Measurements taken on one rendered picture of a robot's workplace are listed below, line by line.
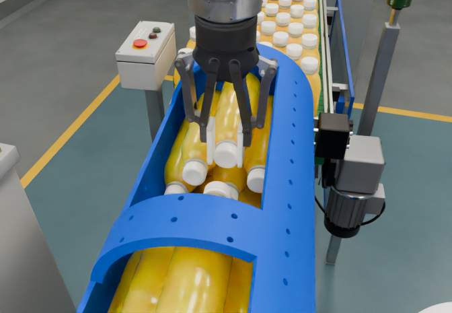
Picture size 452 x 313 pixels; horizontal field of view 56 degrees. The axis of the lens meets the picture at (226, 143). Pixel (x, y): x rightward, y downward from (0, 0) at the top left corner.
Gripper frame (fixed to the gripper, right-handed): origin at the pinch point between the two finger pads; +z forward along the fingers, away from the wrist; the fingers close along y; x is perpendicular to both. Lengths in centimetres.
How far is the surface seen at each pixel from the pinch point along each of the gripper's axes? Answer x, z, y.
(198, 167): 0.4, 6.0, -4.6
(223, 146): 0.5, 1.1, -0.4
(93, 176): 104, 119, -89
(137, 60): 41, 11, -28
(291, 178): -6.1, -0.2, 9.9
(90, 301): -23.0, 8.3, -13.4
